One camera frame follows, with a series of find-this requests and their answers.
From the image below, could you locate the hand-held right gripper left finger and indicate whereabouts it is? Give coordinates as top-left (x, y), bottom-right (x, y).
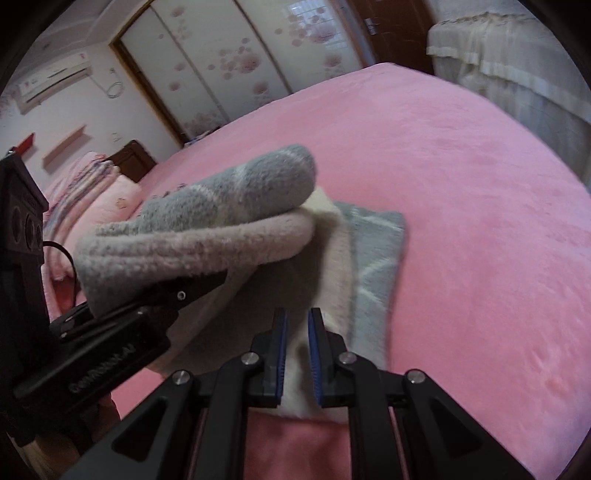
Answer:
top-left (60, 307), bottom-right (289, 480)

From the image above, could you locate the wooden wall shelf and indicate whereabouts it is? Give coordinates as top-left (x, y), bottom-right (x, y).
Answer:
top-left (42, 124), bottom-right (88, 169)

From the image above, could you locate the pink fleece blanket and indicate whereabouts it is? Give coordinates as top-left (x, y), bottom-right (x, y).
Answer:
top-left (41, 62), bottom-right (591, 480)

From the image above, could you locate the pink flower print pillow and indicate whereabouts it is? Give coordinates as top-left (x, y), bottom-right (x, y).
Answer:
top-left (44, 175), bottom-right (144, 282)

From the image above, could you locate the dark brown door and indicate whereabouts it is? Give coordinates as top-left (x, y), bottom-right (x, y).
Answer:
top-left (346, 0), bottom-right (437, 77)

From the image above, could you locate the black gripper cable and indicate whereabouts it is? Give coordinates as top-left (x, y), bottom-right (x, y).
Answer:
top-left (43, 241), bottom-right (79, 308)

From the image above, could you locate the white air conditioner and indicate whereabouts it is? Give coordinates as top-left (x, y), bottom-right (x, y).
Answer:
top-left (16, 52), bottom-right (93, 114)

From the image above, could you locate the white wall cable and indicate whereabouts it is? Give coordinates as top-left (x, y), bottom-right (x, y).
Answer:
top-left (90, 67), bottom-right (125, 99)

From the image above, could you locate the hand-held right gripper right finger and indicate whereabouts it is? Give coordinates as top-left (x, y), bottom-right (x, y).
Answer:
top-left (307, 307), bottom-right (536, 480)

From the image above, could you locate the folded pink striped quilt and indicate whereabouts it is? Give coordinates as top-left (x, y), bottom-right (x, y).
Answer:
top-left (44, 151), bottom-right (122, 222)

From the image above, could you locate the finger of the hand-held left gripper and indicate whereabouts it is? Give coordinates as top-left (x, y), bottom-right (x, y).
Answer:
top-left (122, 269), bottom-right (230, 320)

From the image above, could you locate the dark wooden headboard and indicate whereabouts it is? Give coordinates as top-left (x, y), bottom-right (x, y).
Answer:
top-left (104, 140), bottom-right (158, 183)

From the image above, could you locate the white lace curtain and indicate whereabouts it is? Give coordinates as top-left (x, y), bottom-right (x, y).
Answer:
top-left (426, 11), bottom-right (591, 185)

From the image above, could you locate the floral sliding door wardrobe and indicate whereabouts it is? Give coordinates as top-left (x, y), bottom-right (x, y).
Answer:
top-left (108, 0), bottom-right (370, 148)

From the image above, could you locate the person's left forearm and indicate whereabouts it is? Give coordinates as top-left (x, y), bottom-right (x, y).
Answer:
top-left (0, 415), bottom-right (107, 469)

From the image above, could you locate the grey diamond pattern sweater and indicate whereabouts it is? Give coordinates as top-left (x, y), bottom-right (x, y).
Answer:
top-left (74, 143), bottom-right (408, 423)

